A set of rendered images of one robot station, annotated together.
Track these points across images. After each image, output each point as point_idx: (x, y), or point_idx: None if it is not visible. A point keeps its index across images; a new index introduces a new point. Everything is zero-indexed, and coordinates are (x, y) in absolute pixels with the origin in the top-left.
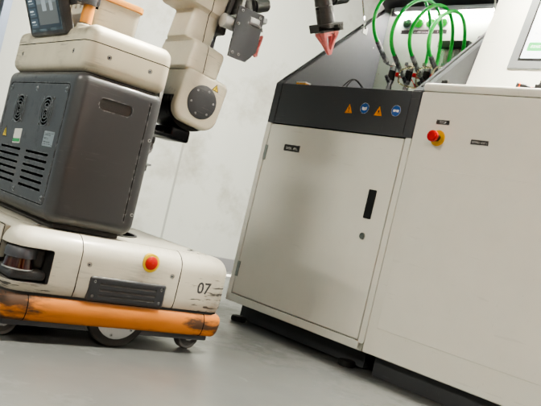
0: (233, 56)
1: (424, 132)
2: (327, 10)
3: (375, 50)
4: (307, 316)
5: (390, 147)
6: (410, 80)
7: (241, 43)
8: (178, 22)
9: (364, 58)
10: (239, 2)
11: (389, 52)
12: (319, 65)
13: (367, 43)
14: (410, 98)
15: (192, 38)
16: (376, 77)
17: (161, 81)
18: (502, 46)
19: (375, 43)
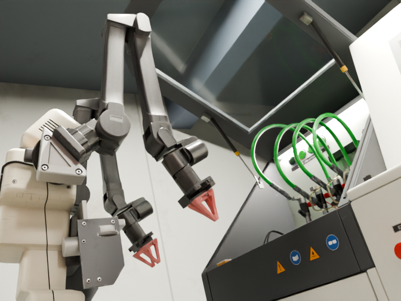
0: (93, 285)
1: (386, 251)
2: (185, 173)
3: (279, 196)
4: None
5: (355, 291)
6: (326, 201)
7: (98, 264)
8: (18, 278)
9: (273, 208)
10: (81, 217)
11: (292, 192)
12: (234, 236)
13: (269, 194)
14: (341, 218)
15: (27, 291)
16: (294, 218)
17: None
18: (398, 113)
19: (270, 186)
